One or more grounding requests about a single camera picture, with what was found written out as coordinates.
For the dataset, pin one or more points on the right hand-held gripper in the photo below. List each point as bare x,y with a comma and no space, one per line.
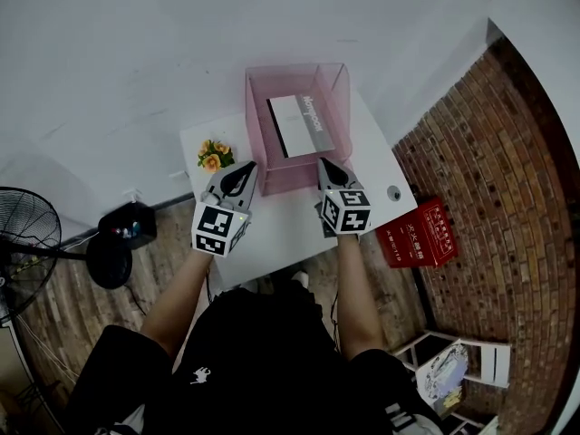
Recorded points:
349,211

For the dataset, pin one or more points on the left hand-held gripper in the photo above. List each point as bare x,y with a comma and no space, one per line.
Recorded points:
213,229

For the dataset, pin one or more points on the pink transparent plastic box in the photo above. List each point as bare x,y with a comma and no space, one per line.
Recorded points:
263,166

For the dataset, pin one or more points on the white book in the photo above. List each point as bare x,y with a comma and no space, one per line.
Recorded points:
299,125

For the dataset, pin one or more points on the person's left forearm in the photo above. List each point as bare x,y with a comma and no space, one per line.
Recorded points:
181,297

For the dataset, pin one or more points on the person's right forearm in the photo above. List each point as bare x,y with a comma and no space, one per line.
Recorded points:
358,297

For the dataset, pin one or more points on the person's left hand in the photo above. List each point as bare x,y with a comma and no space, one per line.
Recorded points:
213,199

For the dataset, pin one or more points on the orange artificial flowers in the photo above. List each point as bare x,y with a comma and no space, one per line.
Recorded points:
215,156

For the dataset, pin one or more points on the grey desk grommet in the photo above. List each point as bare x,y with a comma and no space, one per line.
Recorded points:
394,193

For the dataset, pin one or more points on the red fire equipment box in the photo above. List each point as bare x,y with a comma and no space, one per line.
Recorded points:
417,234

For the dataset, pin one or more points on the person's white shoe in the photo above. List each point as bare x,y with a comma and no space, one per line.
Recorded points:
301,279

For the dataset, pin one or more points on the black box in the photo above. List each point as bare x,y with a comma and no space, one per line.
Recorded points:
129,227

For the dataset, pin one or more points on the person's black shirt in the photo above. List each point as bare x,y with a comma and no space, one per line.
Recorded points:
272,365

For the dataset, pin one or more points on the black standing fan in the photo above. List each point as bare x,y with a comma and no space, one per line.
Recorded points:
27,234

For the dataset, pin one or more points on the painted canvas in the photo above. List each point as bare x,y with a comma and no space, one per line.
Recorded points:
444,374

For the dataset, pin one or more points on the white wooden chair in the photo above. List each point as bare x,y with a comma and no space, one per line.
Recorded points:
496,360

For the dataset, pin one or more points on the white wall socket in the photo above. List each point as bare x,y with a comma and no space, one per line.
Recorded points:
178,176

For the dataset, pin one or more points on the white wall plug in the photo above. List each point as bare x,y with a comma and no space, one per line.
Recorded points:
132,196

